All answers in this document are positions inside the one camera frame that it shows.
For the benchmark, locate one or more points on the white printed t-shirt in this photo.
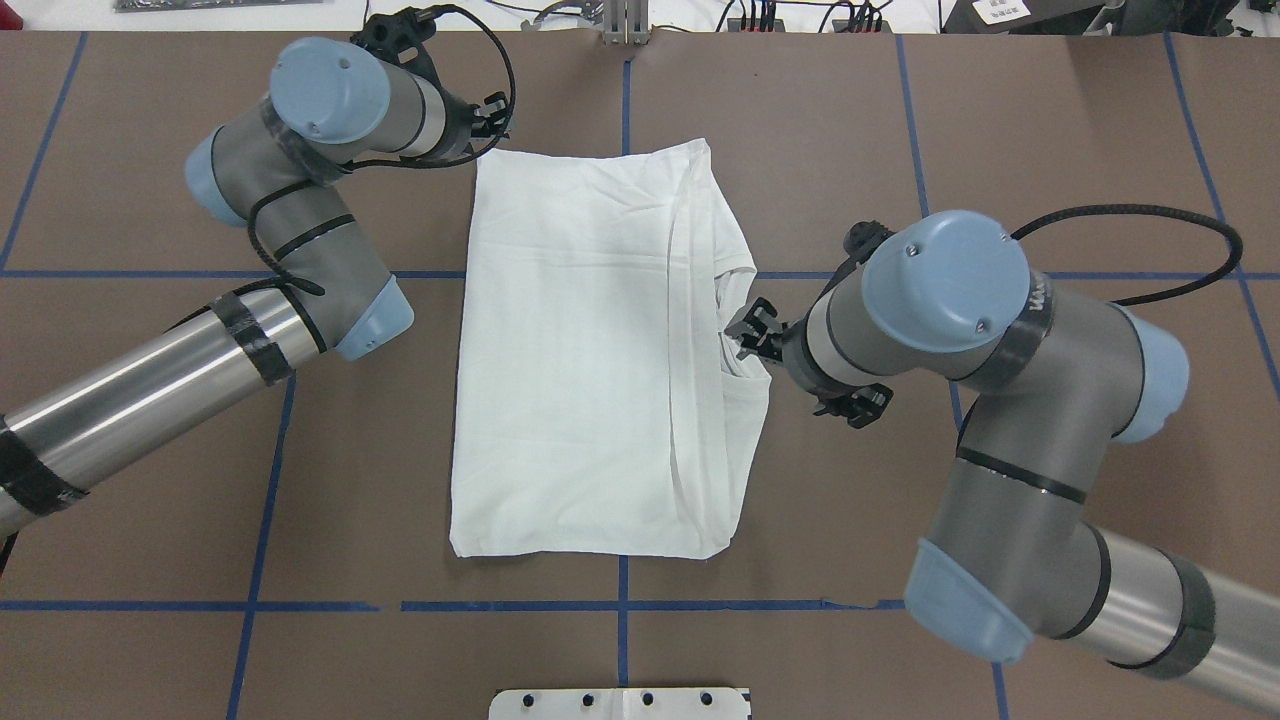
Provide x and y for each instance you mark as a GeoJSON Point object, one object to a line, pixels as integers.
{"type": "Point", "coordinates": [601, 406]}

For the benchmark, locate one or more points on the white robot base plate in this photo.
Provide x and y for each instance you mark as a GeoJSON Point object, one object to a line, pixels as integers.
{"type": "Point", "coordinates": [623, 703]}

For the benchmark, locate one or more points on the aluminium frame post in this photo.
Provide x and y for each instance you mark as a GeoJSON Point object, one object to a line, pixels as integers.
{"type": "Point", "coordinates": [625, 22]}

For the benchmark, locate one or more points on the black relay box near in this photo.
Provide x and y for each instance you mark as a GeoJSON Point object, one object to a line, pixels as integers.
{"type": "Point", "coordinates": [855, 18]}

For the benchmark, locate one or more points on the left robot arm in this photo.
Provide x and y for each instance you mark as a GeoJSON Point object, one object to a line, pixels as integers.
{"type": "Point", "coordinates": [332, 108]}

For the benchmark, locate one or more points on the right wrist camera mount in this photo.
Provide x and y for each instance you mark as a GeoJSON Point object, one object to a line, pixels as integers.
{"type": "Point", "coordinates": [860, 243]}

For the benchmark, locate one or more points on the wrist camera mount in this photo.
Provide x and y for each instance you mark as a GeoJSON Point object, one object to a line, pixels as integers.
{"type": "Point", "coordinates": [860, 243]}
{"type": "Point", "coordinates": [399, 39]}

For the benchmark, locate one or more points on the black relay box far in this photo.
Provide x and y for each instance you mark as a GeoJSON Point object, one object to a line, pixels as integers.
{"type": "Point", "coordinates": [750, 17]}

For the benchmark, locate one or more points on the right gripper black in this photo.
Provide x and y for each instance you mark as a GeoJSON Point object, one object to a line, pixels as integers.
{"type": "Point", "coordinates": [787, 346]}

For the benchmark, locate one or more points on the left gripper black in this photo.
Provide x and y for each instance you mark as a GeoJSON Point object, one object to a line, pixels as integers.
{"type": "Point", "coordinates": [467, 134]}

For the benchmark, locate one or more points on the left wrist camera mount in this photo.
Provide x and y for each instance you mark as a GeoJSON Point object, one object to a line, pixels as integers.
{"type": "Point", "coordinates": [399, 39]}

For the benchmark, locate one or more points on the black relay box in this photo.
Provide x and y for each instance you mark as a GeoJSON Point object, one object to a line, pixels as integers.
{"type": "Point", "coordinates": [855, 18]}
{"type": "Point", "coordinates": [750, 17]}

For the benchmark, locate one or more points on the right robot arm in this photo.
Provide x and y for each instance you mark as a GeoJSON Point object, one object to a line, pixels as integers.
{"type": "Point", "coordinates": [1058, 378]}

